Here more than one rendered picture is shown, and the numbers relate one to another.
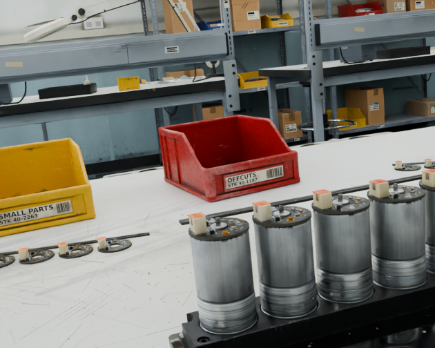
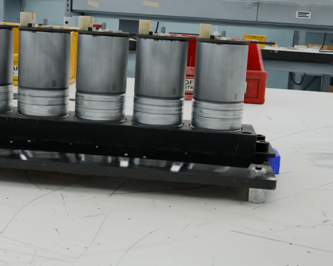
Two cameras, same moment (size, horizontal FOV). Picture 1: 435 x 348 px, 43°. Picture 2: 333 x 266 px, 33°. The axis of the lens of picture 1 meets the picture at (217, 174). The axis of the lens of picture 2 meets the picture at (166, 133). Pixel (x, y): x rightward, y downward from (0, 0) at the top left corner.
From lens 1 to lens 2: 0.19 m
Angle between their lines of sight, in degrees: 20
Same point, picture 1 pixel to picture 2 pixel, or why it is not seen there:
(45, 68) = (177, 11)
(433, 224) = (195, 75)
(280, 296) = (21, 94)
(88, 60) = (218, 11)
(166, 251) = (70, 108)
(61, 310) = not seen: outside the picture
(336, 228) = (82, 46)
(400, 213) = (148, 48)
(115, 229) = not seen: hidden behind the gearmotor
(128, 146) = not seen: hidden behind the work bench
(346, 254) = (86, 73)
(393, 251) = (140, 86)
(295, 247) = (36, 51)
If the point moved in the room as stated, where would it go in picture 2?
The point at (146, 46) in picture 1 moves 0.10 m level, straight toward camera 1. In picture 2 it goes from (278, 7) to (276, 6)
